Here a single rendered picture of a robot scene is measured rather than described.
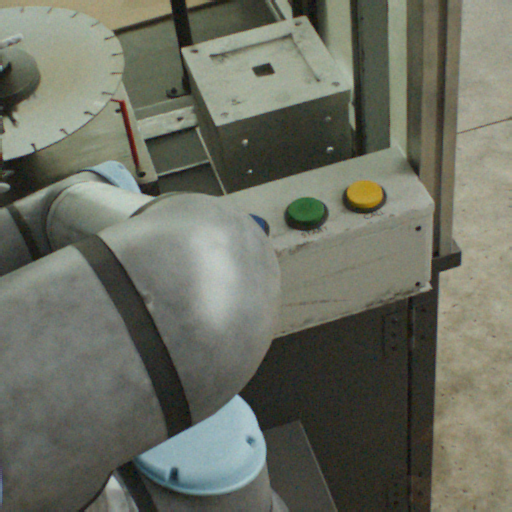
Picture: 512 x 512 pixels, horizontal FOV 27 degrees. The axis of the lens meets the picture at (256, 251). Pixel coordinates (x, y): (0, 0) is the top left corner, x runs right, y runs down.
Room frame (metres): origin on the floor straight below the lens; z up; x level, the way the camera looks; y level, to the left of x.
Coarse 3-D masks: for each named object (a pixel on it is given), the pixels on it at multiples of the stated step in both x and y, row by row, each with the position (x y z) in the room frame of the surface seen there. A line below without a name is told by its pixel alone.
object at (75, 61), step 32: (0, 32) 1.23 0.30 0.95; (32, 32) 1.22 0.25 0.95; (64, 32) 1.21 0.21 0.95; (96, 32) 1.20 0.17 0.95; (64, 64) 1.14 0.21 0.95; (96, 64) 1.12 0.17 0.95; (32, 96) 1.08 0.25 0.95; (64, 96) 1.07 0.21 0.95; (96, 96) 1.06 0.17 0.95; (32, 128) 1.01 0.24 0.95; (64, 128) 1.00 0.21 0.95
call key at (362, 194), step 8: (352, 184) 0.88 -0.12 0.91; (360, 184) 0.88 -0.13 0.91; (368, 184) 0.87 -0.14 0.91; (376, 184) 0.87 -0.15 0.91; (352, 192) 0.87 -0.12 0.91; (360, 192) 0.86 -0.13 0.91; (368, 192) 0.86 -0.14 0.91; (376, 192) 0.86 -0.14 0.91; (352, 200) 0.85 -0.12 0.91; (360, 200) 0.85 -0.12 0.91; (368, 200) 0.85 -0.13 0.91; (376, 200) 0.85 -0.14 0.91
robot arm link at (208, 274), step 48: (48, 192) 0.69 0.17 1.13; (96, 192) 0.60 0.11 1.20; (192, 192) 0.47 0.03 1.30; (48, 240) 0.64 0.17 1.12; (144, 240) 0.38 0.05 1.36; (192, 240) 0.38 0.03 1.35; (240, 240) 0.39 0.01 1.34; (144, 288) 0.35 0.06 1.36; (192, 288) 0.35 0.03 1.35; (240, 288) 0.36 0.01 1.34; (192, 336) 0.33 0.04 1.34; (240, 336) 0.34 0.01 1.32; (192, 384) 0.32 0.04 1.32; (240, 384) 0.33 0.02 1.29
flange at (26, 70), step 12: (12, 48) 1.18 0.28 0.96; (12, 60) 1.14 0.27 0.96; (24, 60) 1.14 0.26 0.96; (36, 60) 1.14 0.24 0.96; (0, 72) 1.11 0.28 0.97; (12, 72) 1.12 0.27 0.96; (24, 72) 1.12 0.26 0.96; (36, 72) 1.11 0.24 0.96; (0, 84) 1.10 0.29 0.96; (12, 84) 1.09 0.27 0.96; (24, 84) 1.09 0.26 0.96; (0, 96) 1.07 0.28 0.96; (12, 96) 1.08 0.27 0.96
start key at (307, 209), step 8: (296, 200) 0.87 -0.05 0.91; (304, 200) 0.86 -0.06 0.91; (312, 200) 0.86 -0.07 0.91; (296, 208) 0.85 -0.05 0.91; (304, 208) 0.85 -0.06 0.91; (312, 208) 0.85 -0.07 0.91; (320, 208) 0.85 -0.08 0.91; (296, 216) 0.84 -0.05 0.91; (304, 216) 0.84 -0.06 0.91; (312, 216) 0.84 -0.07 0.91; (320, 216) 0.84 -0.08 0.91; (304, 224) 0.83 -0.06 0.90; (312, 224) 0.83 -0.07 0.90
